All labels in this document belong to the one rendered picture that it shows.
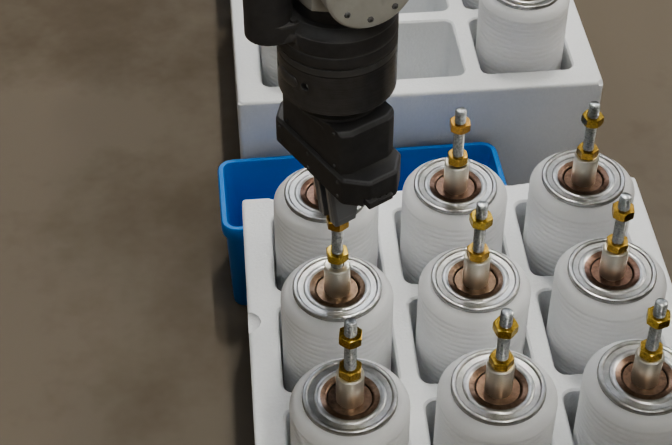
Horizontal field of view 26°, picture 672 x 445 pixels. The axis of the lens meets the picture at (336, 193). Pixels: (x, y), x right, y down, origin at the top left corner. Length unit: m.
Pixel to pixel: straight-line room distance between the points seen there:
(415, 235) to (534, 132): 0.32
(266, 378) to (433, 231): 0.20
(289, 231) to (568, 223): 0.25
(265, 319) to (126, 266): 0.34
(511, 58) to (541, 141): 0.10
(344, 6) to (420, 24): 0.69
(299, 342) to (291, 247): 0.12
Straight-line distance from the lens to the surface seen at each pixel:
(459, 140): 1.29
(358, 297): 1.22
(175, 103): 1.82
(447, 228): 1.30
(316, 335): 1.21
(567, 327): 1.27
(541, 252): 1.37
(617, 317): 1.24
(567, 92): 1.58
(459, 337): 1.23
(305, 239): 1.30
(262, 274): 1.35
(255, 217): 1.40
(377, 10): 0.97
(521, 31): 1.55
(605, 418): 1.18
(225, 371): 1.51
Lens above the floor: 1.15
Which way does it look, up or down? 43 degrees down
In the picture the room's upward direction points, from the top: straight up
